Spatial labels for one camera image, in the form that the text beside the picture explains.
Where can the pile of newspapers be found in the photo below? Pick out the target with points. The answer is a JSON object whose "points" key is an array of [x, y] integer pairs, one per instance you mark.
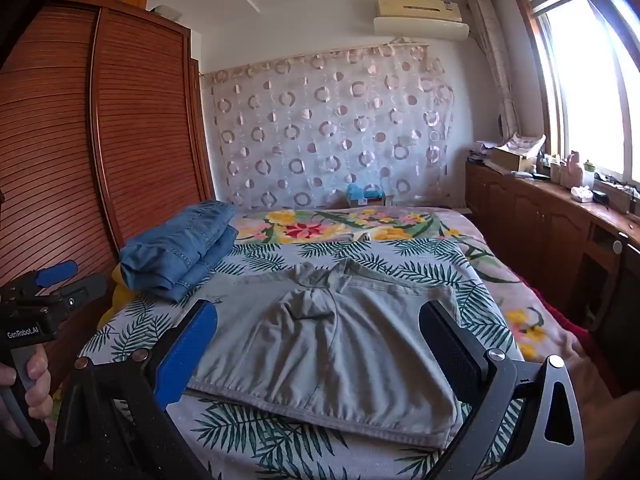
{"points": [[515, 141]]}

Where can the wooden slatted wardrobe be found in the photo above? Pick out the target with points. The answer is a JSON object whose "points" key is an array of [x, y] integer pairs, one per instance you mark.
{"points": [[140, 135]]}

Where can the grey pants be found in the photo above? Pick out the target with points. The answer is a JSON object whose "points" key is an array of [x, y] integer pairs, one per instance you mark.
{"points": [[325, 360]]}

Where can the wooden cabinet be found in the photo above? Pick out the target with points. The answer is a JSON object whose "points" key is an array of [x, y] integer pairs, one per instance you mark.
{"points": [[540, 220]]}

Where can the yellow garment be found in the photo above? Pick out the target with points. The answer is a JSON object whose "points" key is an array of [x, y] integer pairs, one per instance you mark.
{"points": [[122, 297]]}

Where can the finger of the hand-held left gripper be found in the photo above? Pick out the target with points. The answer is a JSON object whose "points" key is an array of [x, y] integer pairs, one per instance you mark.
{"points": [[85, 287], [55, 272]]}

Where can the leaf print bed sheet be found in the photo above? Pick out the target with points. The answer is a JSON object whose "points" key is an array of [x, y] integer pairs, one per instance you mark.
{"points": [[240, 260]]}

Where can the floral blanket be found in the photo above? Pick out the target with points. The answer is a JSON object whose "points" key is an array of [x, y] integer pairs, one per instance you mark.
{"points": [[310, 227]]}

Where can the circle pattern sheer curtain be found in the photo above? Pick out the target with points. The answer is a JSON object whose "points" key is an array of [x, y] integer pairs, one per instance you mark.
{"points": [[325, 135]]}

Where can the cream air conditioner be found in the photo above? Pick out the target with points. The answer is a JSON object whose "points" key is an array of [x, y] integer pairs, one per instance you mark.
{"points": [[415, 7]]}

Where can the person's left hand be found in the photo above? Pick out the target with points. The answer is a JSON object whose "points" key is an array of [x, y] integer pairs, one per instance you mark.
{"points": [[41, 385]]}

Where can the patterned window drape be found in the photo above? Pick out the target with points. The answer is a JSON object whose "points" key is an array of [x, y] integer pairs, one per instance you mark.
{"points": [[492, 60]]}

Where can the white tissue pack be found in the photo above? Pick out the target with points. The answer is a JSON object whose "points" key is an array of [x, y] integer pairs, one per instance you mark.
{"points": [[582, 194]]}

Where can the wooden framed window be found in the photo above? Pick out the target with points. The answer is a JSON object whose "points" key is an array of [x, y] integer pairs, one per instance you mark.
{"points": [[590, 85]]}

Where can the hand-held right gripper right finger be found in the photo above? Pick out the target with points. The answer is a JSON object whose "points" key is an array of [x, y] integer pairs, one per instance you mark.
{"points": [[450, 350]]}

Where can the blue plastic bag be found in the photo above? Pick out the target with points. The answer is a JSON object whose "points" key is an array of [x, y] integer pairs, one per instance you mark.
{"points": [[356, 194]]}

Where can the folded blue jeans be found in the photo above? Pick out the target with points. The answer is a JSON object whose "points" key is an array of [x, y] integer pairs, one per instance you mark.
{"points": [[175, 250]]}

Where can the small cardboard box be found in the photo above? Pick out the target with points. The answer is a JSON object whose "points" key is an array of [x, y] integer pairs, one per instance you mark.
{"points": [[377, 199]]}

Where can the white air deflector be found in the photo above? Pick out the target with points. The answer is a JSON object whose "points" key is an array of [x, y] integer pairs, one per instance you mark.
{"points": [[420, 29]]}

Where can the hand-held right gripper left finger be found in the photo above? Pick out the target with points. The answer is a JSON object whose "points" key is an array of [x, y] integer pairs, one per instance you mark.
{"points": [[187, 355]]}

